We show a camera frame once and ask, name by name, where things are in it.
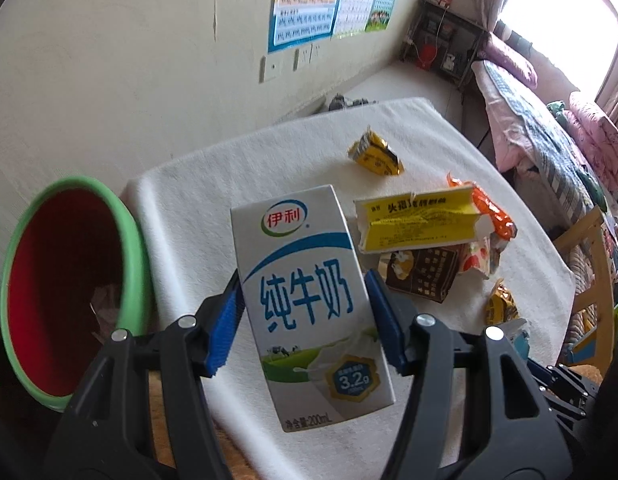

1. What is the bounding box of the crumpled yellow candy wrapper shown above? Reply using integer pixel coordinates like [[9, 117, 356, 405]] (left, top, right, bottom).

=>
[[484, 279, 521, 327]]

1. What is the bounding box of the dark metal shelf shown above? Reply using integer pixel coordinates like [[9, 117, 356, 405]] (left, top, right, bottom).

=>
[[401, 0, 486, 87]]

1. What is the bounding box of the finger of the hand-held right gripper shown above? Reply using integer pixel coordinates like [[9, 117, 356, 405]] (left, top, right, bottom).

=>
[[528, 359, 601, 423]]

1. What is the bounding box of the white table cloth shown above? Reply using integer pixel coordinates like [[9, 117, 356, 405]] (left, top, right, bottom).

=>
[[121, 96, 578, 480]]

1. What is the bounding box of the yellow torn package box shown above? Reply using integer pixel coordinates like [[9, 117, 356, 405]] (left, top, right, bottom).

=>
[[354, 185, 491, 254]]

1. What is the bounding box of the small yellow black wrapper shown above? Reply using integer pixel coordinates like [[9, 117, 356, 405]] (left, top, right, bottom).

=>
[[348, 125, 405, 177]]

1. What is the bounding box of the white blue milk carton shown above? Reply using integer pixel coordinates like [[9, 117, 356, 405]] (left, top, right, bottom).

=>
[[230, 185, 396, 433]]

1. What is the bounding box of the brown snack packet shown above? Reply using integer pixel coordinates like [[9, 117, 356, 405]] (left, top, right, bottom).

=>
[[378, 246, 461, 304]]

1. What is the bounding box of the purple pillow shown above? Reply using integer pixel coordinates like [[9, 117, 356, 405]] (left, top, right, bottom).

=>
[[482, 32, 538, 89]]

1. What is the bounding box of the blue letter wall poster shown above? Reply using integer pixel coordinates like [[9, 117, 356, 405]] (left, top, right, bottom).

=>
[[267, 0, 348, 55]]

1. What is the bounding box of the white wall socket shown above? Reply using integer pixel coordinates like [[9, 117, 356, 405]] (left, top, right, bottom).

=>
[[293, 42, 324, 71]]

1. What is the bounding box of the folded pink quilt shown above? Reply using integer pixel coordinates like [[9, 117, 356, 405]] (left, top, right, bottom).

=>
[[564, 91, 618, 192]]

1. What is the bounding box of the wooden chair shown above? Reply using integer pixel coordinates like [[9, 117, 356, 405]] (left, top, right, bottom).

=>
[[554, 205, 618, 367]]

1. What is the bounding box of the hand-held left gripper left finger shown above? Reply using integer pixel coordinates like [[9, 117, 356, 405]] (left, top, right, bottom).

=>
[[43, 269, 247, 480]]

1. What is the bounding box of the pink bed sheet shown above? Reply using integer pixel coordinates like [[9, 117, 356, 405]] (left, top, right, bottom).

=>
[[470, 60, 536, 172]]

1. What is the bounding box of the orange snack wrapper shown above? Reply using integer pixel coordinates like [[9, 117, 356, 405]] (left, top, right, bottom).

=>
[[446, 172, 519, 242]]

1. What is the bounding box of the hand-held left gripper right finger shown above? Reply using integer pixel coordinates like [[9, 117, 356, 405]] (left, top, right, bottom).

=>
[[364, 268, 575, 480]]

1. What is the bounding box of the bright window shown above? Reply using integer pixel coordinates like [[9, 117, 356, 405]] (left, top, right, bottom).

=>
[[500, 0, 618, 102]]

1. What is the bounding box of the green red trash bin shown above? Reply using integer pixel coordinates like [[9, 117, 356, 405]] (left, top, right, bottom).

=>
[[0, 175, 153, 414]]

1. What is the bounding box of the white wall switch plate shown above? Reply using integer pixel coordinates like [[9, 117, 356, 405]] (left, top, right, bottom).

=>
[[259, 52, 280, 84]]

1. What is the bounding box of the red bucket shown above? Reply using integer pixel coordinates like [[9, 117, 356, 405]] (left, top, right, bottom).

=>
[[415, 42, 438, 69]]

